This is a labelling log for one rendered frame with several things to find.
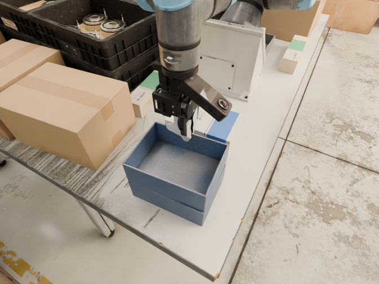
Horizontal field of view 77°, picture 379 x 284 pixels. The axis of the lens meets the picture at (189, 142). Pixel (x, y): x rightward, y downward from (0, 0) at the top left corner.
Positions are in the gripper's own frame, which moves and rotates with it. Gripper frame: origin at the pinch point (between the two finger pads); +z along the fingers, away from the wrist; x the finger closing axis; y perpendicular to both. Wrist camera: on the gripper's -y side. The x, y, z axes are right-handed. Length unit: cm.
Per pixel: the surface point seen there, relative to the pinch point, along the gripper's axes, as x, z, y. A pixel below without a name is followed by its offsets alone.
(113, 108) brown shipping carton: -1.1, -0.3, 23.9
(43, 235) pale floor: 26, 82, 73
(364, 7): -311, 58, -78
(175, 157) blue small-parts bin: 3.9, 5.0, 2.4
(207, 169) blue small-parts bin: 4.2, 5.0, -6.5
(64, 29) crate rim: -18, -10, 53
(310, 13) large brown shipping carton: -89, -2, -20
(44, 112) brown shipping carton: 10.4, -3.7, 35.9
